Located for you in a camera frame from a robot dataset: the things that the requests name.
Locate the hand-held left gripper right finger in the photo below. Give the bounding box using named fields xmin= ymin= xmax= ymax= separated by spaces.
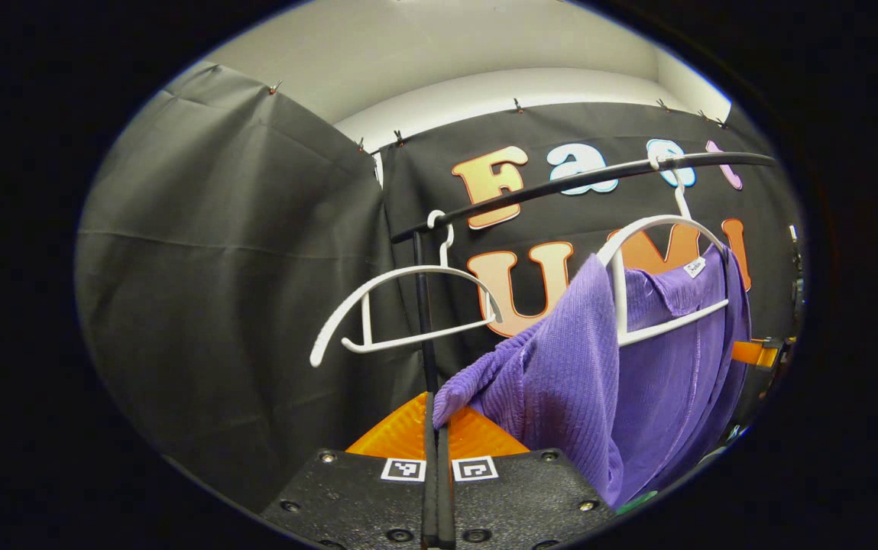
xmin=439 ymin=405 xmax=616 ymax=550

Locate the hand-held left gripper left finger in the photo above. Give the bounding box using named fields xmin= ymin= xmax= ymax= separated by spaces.
xmin=259 ymin=391 xmax=439 ymax=550

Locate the black clothes rack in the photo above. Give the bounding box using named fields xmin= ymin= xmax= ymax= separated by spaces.
xmin=390 ymin=151 xmax=778 ymax=429

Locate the purple corduroy shirt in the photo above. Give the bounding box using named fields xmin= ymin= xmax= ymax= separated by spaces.
xmin=433 ymin=244 xmax=753 ymax=511

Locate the white plastic hanger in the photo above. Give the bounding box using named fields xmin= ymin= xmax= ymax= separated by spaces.
xmin=597 ymin=157 xmax=731 ymax=348
xmin=309 ymin=210 xmax=504 ymax=369

